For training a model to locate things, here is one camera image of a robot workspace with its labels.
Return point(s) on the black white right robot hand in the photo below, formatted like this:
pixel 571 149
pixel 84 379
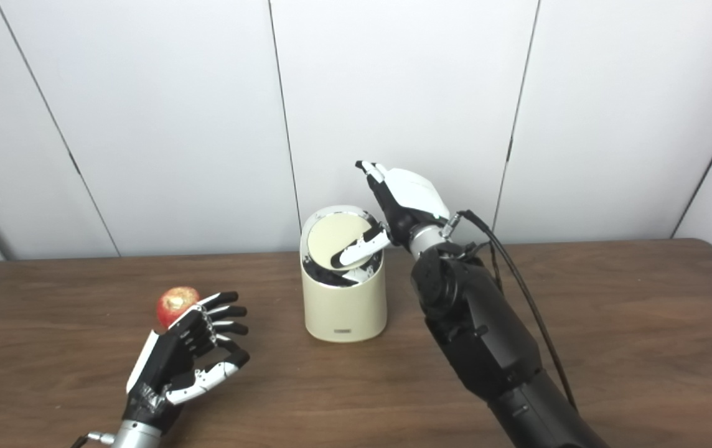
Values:
pixel 415 196

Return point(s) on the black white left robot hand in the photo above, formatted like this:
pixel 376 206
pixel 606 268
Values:
pixel 169 364

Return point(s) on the red apple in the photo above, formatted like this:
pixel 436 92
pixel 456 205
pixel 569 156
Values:
pixel 174 302

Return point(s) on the cream round bin lid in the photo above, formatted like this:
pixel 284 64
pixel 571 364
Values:
pixel 331 236

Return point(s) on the cream-colored cylindrical bin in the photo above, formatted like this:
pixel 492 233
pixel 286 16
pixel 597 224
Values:
pixel 343 308

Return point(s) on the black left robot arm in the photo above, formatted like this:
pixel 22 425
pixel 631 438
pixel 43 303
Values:
pixel 138 435

